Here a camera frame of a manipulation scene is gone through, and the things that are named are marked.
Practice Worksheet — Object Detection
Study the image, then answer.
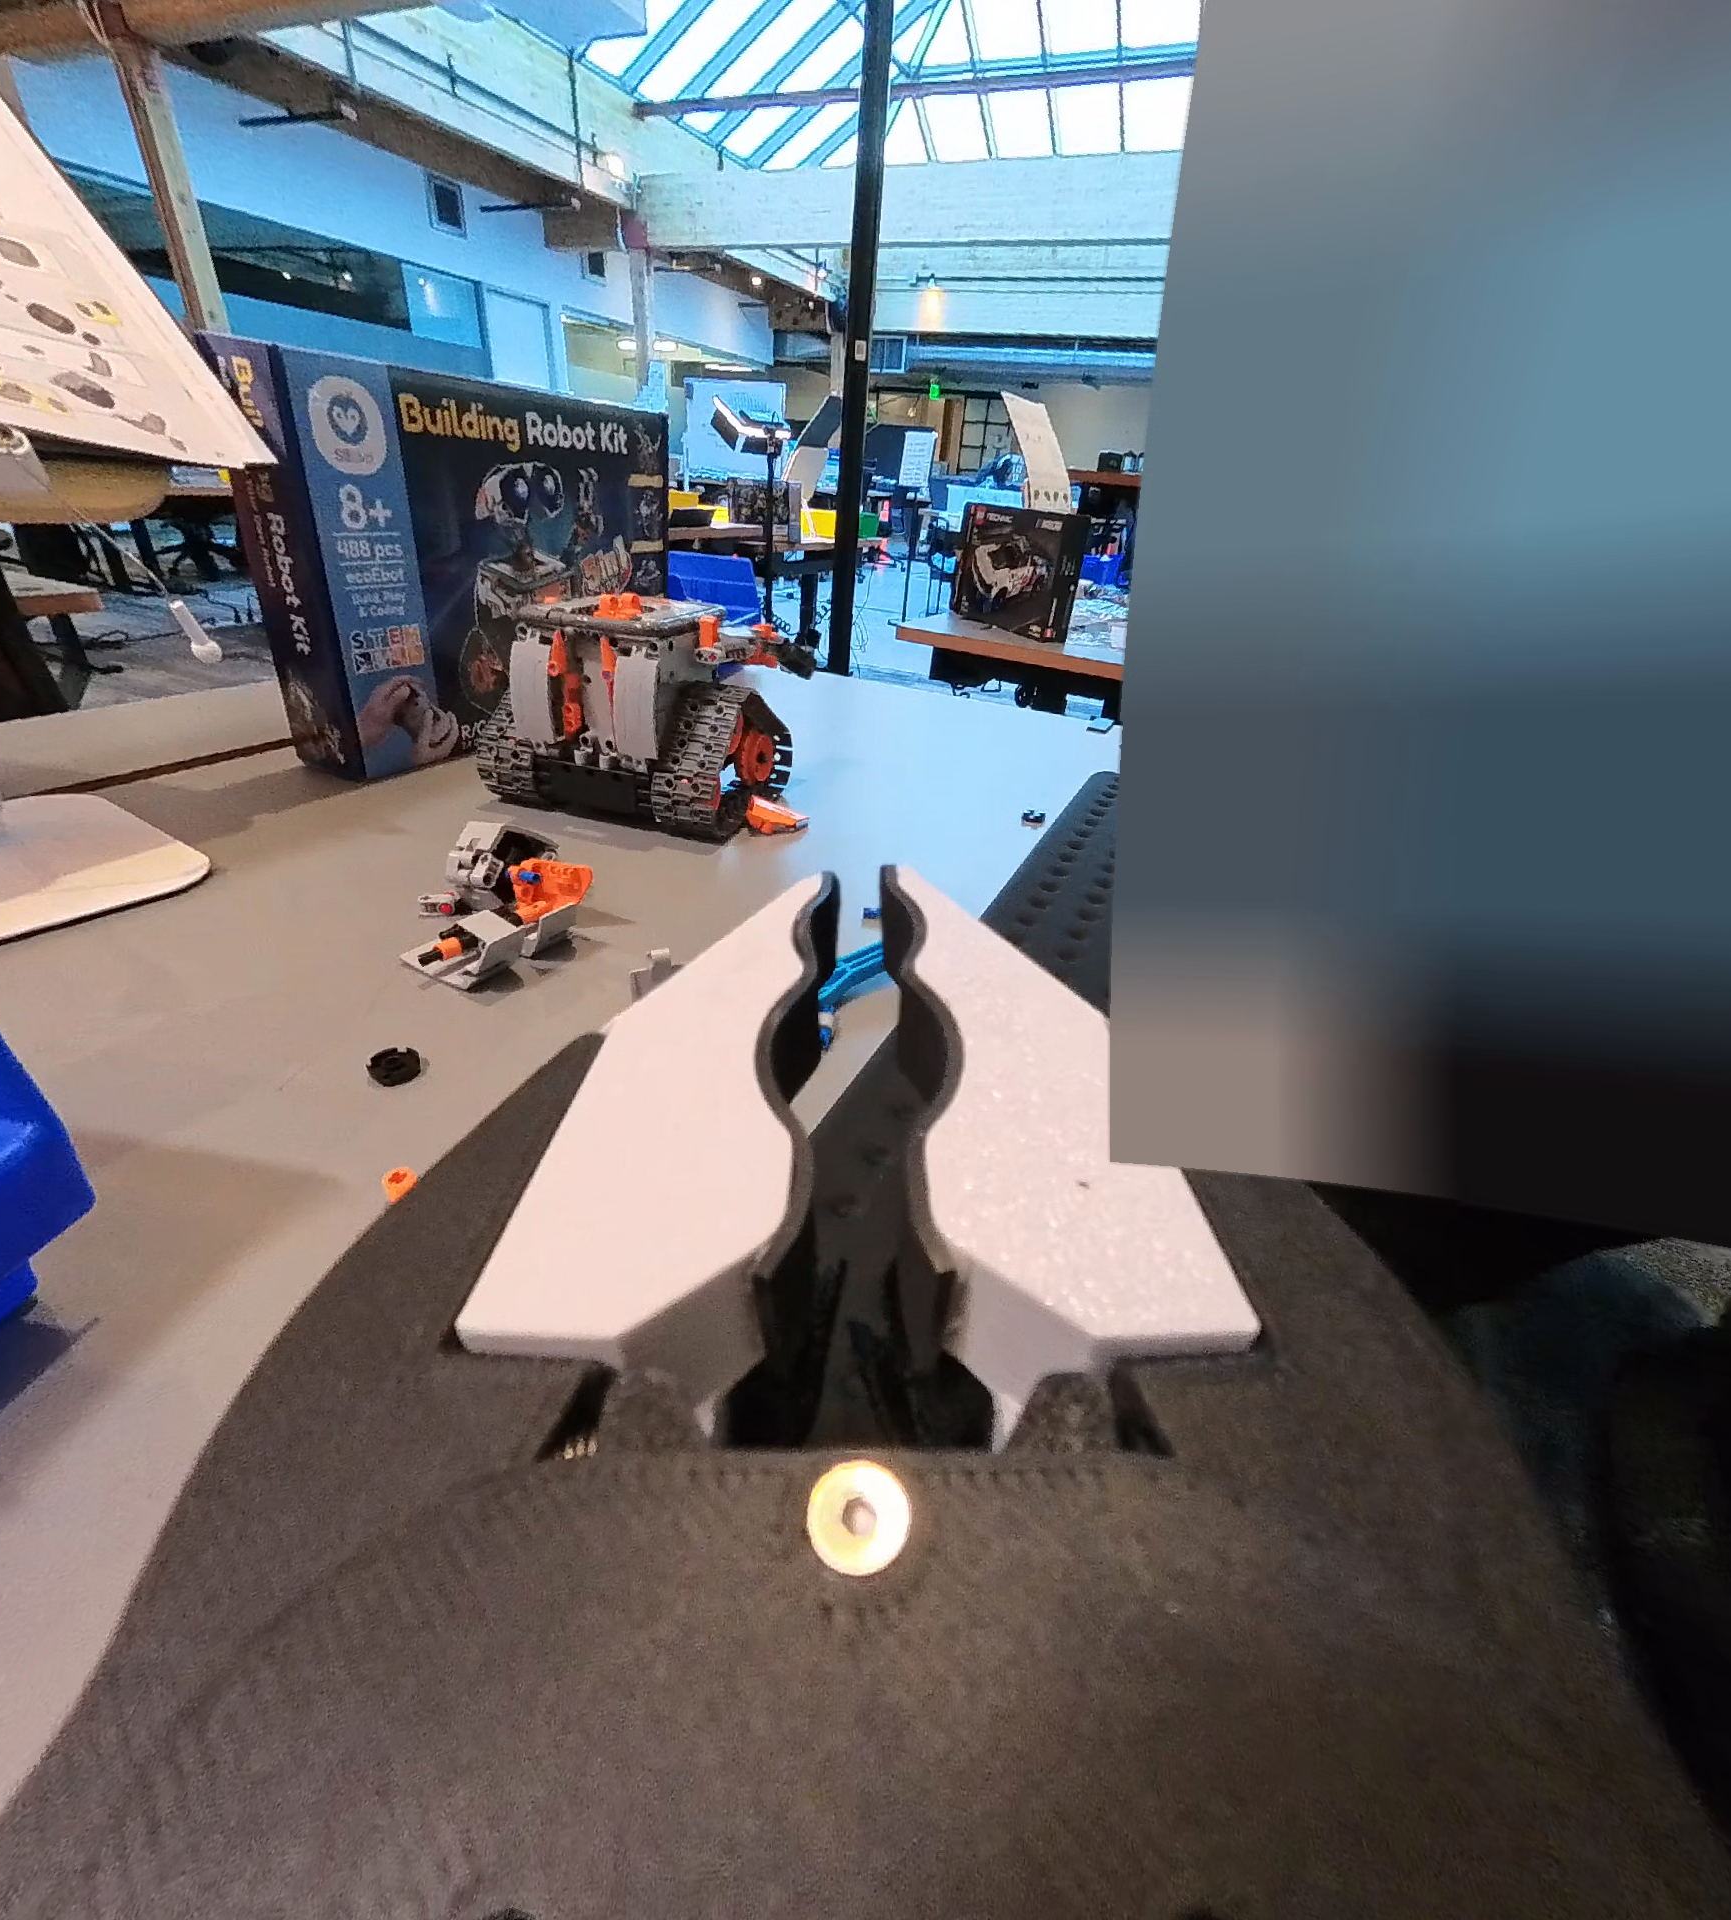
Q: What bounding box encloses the blue robot kit box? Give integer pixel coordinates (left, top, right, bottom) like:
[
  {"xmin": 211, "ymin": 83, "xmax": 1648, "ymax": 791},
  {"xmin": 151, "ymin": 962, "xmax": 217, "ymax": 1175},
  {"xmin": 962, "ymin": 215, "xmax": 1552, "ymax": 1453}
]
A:
[{"xmin": 207, "ymin": 336, "xmax": 677, "ymax": 782}]

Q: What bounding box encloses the wooden table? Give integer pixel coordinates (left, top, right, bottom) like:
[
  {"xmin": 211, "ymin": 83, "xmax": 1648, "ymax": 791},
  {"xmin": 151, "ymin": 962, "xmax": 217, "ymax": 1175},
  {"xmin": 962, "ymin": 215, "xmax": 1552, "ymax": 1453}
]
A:
[{"xmin": 896, "ymin": 615, "xmax": 1138, "ymax": 715}]

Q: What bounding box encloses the blue plastic separator tool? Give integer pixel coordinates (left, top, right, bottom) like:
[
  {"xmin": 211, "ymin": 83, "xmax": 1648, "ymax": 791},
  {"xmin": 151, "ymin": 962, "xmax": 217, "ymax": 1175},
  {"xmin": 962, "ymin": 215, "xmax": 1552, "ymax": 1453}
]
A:
[{"xmin": 816, "ymin": 935, "xmax": 898, "ymax": 1039}]

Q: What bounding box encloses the black toy car box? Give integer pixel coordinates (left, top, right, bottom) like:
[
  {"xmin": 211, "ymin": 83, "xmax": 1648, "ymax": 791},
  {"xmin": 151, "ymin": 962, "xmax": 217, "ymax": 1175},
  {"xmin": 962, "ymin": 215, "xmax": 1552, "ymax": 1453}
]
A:
[{"xmin": 948, "ymin": 498, "xmax": 1096, "ymax": 650}]

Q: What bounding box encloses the white instruction sheet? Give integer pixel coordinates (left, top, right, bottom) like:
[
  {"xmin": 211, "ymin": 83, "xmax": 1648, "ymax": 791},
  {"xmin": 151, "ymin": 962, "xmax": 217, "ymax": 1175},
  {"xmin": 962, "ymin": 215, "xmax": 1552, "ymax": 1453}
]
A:
[{"xmin": 0, "ymin": 0, "xmax": 283, "ymax": 481}]

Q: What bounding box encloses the light grey block with pins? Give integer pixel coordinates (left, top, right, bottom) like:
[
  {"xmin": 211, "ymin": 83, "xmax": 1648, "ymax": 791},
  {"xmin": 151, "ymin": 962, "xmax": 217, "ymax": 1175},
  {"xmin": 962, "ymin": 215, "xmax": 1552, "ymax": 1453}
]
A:
[{"xmin": 403, "ymin": 899, "xmax": 583, "ymax": 995}]

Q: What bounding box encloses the grey orange tracked toy robot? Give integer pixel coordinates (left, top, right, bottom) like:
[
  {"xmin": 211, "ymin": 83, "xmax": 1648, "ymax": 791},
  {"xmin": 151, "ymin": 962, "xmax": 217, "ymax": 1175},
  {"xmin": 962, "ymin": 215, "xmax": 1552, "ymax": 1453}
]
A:
[{"xmin": 477, "ymin": 591, "xmax": 808, "ymax": 841}]

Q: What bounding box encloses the black metal pole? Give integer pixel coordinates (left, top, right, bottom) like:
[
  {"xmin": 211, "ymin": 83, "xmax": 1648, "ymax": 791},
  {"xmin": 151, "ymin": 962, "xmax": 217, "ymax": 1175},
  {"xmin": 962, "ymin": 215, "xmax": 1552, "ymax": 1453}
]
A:
[{"xmin": 824, "ymin": 0, "xmax": 900, "ymax": 680}]

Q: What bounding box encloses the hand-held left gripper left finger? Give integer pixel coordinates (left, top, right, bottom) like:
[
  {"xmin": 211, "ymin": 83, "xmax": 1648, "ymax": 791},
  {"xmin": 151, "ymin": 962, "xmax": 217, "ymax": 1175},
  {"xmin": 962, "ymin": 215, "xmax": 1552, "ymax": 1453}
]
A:
[{"xmin": 457, "ymin": 869, "xmax": 844, "ymax": 1417}]

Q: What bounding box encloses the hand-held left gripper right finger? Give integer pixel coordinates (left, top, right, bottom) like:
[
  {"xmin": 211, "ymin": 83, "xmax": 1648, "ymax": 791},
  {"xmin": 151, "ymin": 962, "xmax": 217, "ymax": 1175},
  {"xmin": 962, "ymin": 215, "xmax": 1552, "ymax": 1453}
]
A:
[{"xmin": 884, "ymin": 864, "xmax": 1264, "ymax": 1417}]

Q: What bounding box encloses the white desk stand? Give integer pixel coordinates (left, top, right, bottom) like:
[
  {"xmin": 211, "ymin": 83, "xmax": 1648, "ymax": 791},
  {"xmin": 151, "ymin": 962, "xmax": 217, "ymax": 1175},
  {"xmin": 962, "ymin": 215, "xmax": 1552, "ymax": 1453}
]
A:
[{"xmin": 0, "ymin": 449, "xmax": 215, "ymax": 955}]

